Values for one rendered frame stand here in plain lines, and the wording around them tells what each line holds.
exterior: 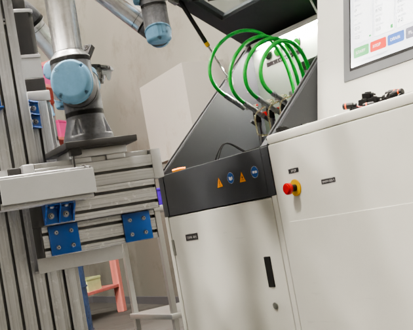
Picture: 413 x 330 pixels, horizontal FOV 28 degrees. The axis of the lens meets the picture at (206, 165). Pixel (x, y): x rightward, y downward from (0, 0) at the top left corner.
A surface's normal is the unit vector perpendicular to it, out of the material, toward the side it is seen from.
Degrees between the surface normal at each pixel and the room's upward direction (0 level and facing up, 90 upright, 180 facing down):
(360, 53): 76
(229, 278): 90
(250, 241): 90
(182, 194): 90
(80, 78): 97
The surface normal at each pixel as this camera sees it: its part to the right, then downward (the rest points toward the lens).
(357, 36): -0.84, -0.13
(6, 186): 0.44, -0.14
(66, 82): 0.04, 0.06
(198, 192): -0.82, 0.11
